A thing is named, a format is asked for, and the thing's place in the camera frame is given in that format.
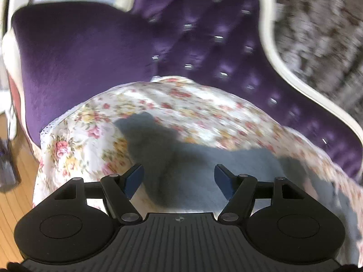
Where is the purple tufted sofa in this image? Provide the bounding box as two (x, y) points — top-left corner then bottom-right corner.
(0, 0), (363, 182)

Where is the dark object on floor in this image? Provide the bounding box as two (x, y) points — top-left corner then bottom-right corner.
(0, 138), (21, 194)

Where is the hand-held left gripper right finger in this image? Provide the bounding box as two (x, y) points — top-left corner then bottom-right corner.
(214, 163), (311, 225)

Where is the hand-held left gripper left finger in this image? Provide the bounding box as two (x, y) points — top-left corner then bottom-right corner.
(54, 163), (145, 225)

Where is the floral sofa cover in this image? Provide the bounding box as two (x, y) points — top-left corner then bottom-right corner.
(32, 75), (363, 270)

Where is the grey patterned curtain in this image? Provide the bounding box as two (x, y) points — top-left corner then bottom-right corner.
(267, 0), (363, 121)

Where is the grey knit garment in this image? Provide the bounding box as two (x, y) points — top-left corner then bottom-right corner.
(115, 112), (361, 243)

